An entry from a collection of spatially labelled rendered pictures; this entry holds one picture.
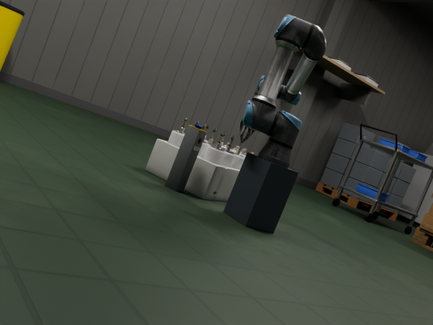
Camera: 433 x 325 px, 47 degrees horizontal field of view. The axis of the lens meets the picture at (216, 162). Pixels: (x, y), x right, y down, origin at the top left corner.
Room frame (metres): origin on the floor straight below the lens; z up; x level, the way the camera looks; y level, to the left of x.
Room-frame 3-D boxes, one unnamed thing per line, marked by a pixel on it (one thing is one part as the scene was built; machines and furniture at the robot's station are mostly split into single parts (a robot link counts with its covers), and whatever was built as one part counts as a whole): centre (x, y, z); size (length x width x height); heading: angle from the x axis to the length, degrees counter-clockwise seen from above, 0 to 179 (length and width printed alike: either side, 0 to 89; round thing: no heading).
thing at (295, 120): (2.27, -0.23, 0.47); 0.13 x 0.12 x 0.14; 92
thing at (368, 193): (5.39, -1.77, 0.46); 0.97 x 0.57 x 0.92; 123
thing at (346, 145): (6.97, -2.04, 0.51); 1.02 x 0.68 x 1.01; 127
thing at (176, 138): (2.61, 0.23, 0.16); 0.10 x 0.10 x 0.18
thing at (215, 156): (2.50, 0.02, 0.16); 0.10 x 0.10 x 0.18
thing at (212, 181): (2.66, 0.07, 0.09); 0.39 x 0.39 x 0.18; 62
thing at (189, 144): (2.37, 0.14, 0.16); 0.07 x 0.07 x 0.31; 62
